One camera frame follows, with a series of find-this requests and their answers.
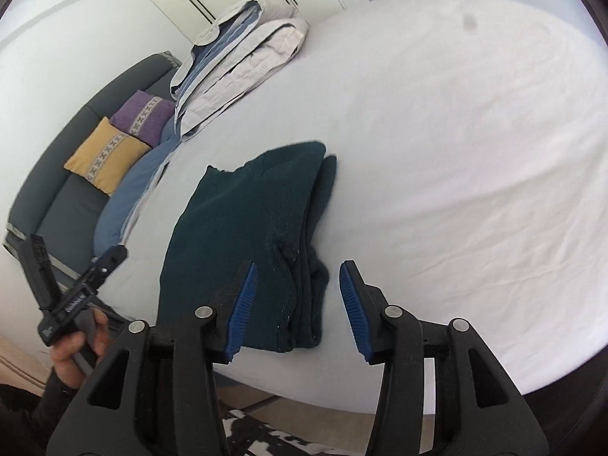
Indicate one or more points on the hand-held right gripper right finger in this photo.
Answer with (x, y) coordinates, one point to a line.
(351, 304)

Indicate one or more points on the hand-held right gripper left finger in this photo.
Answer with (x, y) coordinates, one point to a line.
(244, 304)

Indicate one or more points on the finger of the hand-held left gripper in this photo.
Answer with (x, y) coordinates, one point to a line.
(107, 262)
(35, 266)

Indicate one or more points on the dark green sweater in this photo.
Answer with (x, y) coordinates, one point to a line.
(237, 223)

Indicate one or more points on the person's left forearm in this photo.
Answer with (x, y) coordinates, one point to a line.
(38, 418)

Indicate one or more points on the person's left hand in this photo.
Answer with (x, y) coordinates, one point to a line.
(71, 351)

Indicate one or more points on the blue pillow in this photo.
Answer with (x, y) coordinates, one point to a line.
(128, 199)

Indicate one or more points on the dark grey sofa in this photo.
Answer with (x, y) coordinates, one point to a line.
(57, 185)

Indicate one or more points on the yellow patterned cushion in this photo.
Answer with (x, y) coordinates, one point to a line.
(104, 156)

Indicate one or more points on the black and white rug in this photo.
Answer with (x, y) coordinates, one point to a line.
(266, 437)

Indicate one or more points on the purple patterned cushion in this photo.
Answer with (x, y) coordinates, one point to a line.
(142, 116)

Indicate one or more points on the white bed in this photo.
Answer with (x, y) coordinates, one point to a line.
(451, 175)

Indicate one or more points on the folded grey and blue duvet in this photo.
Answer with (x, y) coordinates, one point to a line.
(237, 66)

